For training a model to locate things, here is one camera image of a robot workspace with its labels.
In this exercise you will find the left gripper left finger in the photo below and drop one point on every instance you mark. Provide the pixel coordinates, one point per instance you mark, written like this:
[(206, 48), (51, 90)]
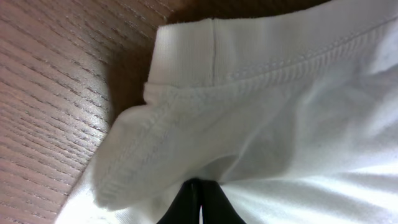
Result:
[(185, 208)]

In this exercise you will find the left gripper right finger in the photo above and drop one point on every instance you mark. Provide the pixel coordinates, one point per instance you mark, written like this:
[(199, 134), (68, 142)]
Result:
[(216, 208)]

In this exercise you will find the white Mr Robot t-shirt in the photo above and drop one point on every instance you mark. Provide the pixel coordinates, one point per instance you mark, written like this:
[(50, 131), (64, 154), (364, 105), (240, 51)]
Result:
[(295, 116)]

